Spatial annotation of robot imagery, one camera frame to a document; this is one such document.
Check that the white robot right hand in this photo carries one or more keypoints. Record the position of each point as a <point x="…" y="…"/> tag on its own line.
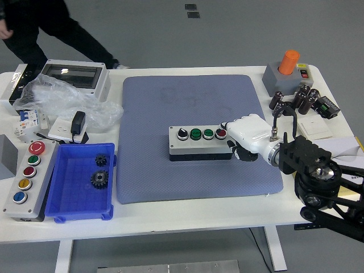
<point x="250" y="130"/>

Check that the person's left hand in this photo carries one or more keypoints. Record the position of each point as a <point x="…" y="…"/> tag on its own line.
<point x="5" y="29"/>

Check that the grey four-button control box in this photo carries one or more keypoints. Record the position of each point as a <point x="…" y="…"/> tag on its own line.
<point x="176" y="145"/>

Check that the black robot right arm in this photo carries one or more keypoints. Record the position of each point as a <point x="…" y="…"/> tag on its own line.
<point x="307" y="153"/>

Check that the grey five-button control box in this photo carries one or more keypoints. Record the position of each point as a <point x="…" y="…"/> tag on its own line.
<point x="42" y="170"/>

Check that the person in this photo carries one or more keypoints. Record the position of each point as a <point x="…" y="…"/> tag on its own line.
<point x="42" y="25"/>

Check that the black cylindrical capacitor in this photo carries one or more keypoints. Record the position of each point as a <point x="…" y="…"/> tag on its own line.
<point x="306" y="105"/>
<point x="313" y="94"/>
<point x="304" y="89"/>
<point x="281" y="106"/>
<point x="276" y="100"/>
<point x="298" y="99"/>

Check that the black capacitor clamp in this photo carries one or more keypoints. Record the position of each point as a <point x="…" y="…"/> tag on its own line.
<point x="290" y="105"/>

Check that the grey block base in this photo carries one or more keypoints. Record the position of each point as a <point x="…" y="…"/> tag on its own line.
<point x="273" y="81"/>

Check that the white and black device box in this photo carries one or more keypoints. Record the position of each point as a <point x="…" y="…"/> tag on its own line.
<point x="8" y="91"/>

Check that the orange cylinder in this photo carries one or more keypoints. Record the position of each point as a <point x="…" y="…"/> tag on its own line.
<point x="288" y="62"/>

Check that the black module with green terminal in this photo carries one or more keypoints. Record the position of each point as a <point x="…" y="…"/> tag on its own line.
<point x="327" y="107"/>

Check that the grey distribution box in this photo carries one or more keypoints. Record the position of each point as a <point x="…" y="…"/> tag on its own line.
<point x="74" y="74"/>

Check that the clear plastic bag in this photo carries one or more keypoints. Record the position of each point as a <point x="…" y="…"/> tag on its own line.
<point x="57" y="96"/>

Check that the grey-blue padded mat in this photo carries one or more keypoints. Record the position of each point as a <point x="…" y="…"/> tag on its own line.
<point x="159" y="108"/>

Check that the white and blue circuit breaker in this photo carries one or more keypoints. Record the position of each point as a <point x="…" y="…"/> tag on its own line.
<point x="27" y="122"/>

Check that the white and yellow cardboard box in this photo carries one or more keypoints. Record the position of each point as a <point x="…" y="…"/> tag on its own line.
<point x="347" y="145"/>

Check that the black table control panel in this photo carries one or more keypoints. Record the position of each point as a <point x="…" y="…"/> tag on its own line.
<point x="305" y="227"/>

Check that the black power adapter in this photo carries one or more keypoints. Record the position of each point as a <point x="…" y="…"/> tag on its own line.
<point x="78" y="122"/>

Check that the white table leg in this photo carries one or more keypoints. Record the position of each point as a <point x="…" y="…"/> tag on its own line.
<point x="276" y="247"/>
<point x="64" y="256"/>

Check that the black floor plate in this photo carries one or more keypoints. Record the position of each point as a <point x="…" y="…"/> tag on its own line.
<point x="190" y="6"/>
<point x="193" y="15"/>

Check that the grey metal box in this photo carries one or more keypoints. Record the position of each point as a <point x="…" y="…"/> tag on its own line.
<point x="5" y="159"/>

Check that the small black gear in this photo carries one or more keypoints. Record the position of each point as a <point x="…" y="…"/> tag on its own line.
<point x="100" y="160"/>

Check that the grey metal plate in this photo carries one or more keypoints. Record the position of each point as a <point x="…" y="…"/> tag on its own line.
<point x="170" y="267"/>

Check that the large black gear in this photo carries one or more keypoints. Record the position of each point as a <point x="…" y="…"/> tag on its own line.
<point x="99" y="178"/>

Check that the blue plastic bin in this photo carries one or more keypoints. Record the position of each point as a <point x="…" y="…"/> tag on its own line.
<point x="74" y="199"/>

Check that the white wall switch panel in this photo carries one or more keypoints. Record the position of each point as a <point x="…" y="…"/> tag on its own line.
<point x="312" y="128"/>

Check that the white red-black switch box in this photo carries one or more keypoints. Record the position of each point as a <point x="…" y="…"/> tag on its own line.
<point x="303" y="73"/>

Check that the white wall socket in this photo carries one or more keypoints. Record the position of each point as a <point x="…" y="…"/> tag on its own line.
<point x="58" y="129"/>

